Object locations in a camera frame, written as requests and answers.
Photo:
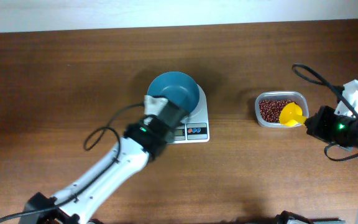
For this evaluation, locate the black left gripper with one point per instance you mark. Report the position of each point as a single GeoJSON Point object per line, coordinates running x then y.
{"type": "Point", "coordinates": [155, 121]}

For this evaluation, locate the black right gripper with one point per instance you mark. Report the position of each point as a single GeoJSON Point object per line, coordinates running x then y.
{"type": "Point", "coordinates": [314, 121]}

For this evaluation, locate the yellow plastic scoop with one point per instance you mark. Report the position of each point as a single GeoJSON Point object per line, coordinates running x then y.
{"type": "Point", "coordinates": [292, 115]}

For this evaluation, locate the blue bowl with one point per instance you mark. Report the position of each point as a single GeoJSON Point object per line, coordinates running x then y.
{"type": "Point", "coordinates": [177, 87]}

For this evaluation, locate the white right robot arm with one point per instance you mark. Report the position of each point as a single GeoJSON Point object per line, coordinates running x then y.
{"type": "Point", "coordinates": [348, 136]}

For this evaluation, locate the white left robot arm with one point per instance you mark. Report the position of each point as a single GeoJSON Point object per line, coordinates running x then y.
{"type": "Point", "coordinates": [141, 143]}

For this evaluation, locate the white digital kitchen scale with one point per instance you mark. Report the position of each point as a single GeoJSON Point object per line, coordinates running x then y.
{"type": "Point", "coordinates": [195, 127]}

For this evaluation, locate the clear plastic container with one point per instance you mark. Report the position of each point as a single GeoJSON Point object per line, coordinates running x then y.
{"type": "Point", "coordinates": [280, 95]}

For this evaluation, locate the red beans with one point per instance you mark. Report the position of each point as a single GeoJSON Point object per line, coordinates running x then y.
{"type": "Point", "coordinates": [270, 109]}

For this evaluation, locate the dark object at bottom edge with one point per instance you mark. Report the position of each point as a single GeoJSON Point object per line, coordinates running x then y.
{"type": "Point", "coordinates": [292, 218]}

